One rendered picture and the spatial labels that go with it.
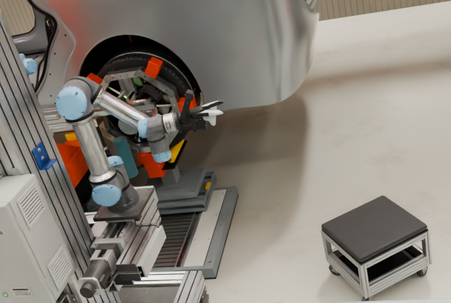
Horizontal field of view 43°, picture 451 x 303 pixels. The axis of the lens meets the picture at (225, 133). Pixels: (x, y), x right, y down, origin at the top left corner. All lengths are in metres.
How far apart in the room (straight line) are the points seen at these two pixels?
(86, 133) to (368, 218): 1.48
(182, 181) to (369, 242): 1.50
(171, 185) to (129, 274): 1.48
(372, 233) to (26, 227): 1.60
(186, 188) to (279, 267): 0.88
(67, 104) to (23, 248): 0.55
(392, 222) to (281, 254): 0.75
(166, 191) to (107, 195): 1.44
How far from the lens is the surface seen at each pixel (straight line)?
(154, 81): 3.34
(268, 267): 3.33
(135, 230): 2.60
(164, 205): 3.81
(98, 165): 2.38
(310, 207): 3.71
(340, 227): 2.96
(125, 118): 2.42
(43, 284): 2.30
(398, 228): 2.91
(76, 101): 2.24
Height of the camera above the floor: 2.14
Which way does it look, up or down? 26 degrees down
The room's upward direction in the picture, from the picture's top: 14 degrees counter-clockwise
